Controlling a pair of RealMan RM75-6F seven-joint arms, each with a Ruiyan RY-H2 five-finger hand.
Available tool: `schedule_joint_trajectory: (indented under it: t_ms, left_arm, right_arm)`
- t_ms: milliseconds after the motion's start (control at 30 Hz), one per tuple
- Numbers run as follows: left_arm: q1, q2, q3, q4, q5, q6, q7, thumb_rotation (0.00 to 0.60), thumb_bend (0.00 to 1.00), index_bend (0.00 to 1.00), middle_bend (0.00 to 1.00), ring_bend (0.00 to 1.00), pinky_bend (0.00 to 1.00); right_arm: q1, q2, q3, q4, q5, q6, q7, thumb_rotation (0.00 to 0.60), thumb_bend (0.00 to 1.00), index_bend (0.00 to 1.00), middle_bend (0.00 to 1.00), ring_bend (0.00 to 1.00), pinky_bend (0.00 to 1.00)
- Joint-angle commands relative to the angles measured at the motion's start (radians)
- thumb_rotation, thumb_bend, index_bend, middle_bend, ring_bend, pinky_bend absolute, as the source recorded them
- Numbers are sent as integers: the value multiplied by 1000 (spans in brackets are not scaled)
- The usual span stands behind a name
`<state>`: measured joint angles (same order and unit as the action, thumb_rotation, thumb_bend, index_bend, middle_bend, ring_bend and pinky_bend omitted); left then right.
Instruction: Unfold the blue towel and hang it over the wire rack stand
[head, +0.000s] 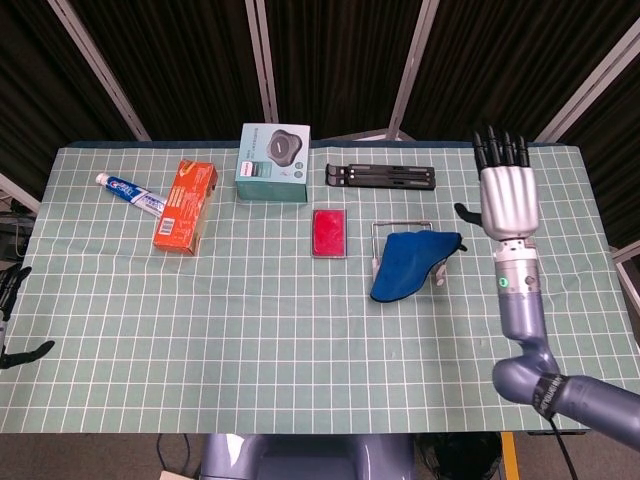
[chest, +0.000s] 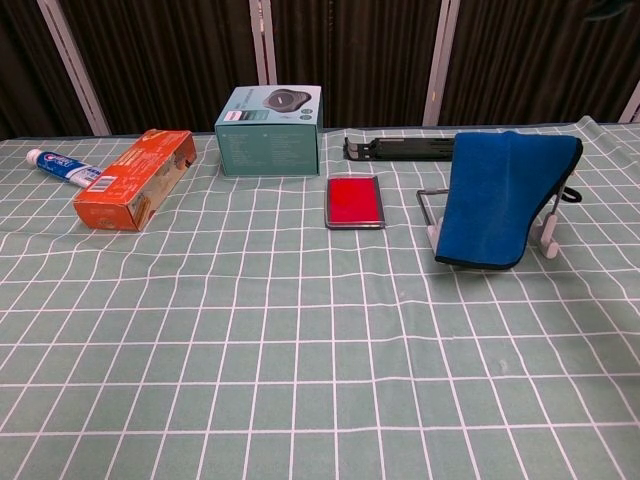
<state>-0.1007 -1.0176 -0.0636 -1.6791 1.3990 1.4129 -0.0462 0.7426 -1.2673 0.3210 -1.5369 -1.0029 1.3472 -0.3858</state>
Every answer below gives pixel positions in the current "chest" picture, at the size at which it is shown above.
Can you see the grey and blue towel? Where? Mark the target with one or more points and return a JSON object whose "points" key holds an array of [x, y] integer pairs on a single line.
{"points": [[490, 200]]}

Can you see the red ink pad case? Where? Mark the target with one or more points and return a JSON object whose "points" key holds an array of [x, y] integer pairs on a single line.
{"points": [[352, 200]]}

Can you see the teal speaker box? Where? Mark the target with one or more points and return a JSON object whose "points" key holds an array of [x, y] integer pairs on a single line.
{"points": [[270, 150]]}

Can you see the black folding stand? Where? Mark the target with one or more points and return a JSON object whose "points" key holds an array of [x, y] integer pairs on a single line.
{"points": [[400, 150]]}

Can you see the green checkered tablecloth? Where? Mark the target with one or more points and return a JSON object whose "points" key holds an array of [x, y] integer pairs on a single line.
{"points": [[250, 350]]}

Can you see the black pleated curtain panel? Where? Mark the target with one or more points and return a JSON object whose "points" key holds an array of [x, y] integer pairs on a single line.
{"points": [[540, 60], [30, 75], [350, 55], [175, 60]]}

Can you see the orange carton box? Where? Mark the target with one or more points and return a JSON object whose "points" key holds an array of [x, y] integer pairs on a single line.
{"points": [[135, 175]]}

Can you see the blue white toothpaste tube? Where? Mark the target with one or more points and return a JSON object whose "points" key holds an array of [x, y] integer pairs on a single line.
{"points": [[60, 165]]}

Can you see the white partition frame post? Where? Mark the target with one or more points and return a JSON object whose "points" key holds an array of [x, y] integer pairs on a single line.
{"points": [[441, 62], [631, 105], [263, 45], [74, 67]]}

